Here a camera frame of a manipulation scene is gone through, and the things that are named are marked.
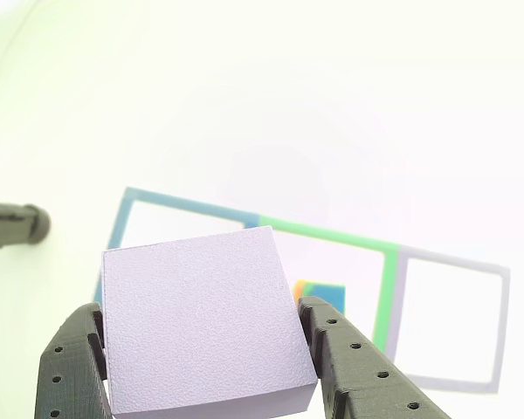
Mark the purple tape square frame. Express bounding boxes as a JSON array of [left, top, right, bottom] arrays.
[[383, 244, 512, 395]]

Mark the small blue cube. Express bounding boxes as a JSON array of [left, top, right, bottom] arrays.
[[314, 283, 347, 315]]

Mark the large purple block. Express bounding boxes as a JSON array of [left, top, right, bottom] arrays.
[[100, 225, 320, 416]]

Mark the green tape square frame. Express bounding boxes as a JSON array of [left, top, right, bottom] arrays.
[[258, 213, 401, 350]]

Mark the blue tape square frame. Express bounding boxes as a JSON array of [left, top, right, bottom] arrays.
[[92, 186, 261, 306]]

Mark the black tripod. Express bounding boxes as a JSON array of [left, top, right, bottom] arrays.
[[0, 200, 52, 252]]

